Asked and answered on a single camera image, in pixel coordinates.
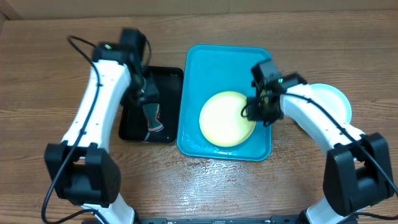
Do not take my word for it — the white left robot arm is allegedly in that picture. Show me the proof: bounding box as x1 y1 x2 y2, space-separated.
41 40 164 223

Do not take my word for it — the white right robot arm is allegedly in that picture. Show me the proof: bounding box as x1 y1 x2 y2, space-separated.
241 73 397 223

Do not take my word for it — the teal plastic tray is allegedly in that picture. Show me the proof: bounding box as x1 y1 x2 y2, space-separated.
177 45 272 162

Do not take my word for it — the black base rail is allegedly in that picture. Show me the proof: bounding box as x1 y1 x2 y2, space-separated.
133 215 305 224

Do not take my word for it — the black plastic tray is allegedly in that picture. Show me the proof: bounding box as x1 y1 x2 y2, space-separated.
119 66 183 143

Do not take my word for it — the yellow plate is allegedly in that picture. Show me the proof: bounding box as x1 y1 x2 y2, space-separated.
199 91 256 147

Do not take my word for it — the light blue plate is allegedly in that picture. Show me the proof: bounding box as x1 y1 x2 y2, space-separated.
311 83 352 123

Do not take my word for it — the green orange sponge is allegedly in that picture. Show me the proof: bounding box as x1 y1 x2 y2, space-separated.
142 103 164 132

